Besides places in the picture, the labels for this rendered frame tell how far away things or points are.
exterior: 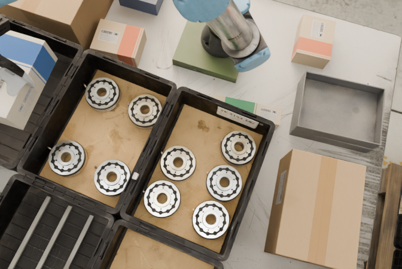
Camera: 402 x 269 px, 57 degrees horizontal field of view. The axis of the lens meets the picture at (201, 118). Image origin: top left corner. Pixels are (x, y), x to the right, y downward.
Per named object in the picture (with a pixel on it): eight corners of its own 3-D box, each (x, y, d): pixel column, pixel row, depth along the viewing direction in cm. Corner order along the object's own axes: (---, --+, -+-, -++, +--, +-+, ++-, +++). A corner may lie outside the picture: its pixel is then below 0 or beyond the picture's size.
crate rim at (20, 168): (87, 51, 112) (85, 46, 109) (179, 87, 109) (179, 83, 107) (17, 173, 99) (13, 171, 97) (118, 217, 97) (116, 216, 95)
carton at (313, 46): (297, 25, 141) (303, 14, 134) (328, 32, 140) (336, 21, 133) (290, 61, 136) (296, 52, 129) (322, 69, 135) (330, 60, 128)
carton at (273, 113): (207, 116, 128) (208, 110, 122) (210, 100, 130) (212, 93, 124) (275, 130, 127) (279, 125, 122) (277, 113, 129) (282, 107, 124)
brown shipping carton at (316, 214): (279, 159, 124) (292, 148, 109) (344, 175, 123) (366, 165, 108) (263, 251, 115) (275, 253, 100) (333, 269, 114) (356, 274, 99)
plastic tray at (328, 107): (292, 130, 122) (297, 126, 118) (301, 76, 129) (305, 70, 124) (373, 149, 121) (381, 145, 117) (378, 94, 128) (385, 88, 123)
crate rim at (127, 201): (179, 87, 109) (179, 83, 107) (275, 125, 106) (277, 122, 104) (118, 217, 97) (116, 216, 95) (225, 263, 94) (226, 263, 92)
